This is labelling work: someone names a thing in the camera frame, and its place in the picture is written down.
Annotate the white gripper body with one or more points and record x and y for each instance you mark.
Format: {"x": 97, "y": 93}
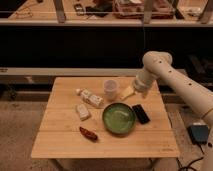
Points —
{"x": 143, "y": 80}

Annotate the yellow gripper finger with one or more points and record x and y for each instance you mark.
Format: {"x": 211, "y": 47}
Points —
{"x": 127, "y": 92}

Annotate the red pepper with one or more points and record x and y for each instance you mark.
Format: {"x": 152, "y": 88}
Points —
{"x": 88, "y": 134}

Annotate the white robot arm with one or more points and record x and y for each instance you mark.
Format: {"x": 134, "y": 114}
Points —
{"x": 158, "y": 65}

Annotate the green ceramic bowl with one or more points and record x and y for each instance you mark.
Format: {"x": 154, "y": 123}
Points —
{"x": 118, "y": 118}

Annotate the white lying bottle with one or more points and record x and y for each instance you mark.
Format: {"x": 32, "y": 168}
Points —
{"x": 90, "y": 98}

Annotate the wooden table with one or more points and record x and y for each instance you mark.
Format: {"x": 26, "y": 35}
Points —
{"x": 63, "y": 135}

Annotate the small white packet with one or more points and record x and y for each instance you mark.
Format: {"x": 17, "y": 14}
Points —
{"x": 83, "y": 112}

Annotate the blue foot pedal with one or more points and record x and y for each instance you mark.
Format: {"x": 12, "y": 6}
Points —
{"x": 198, "y": 134}

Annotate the background workbench shelf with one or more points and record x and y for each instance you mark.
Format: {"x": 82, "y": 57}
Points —
{"x": 107, "y": 13}

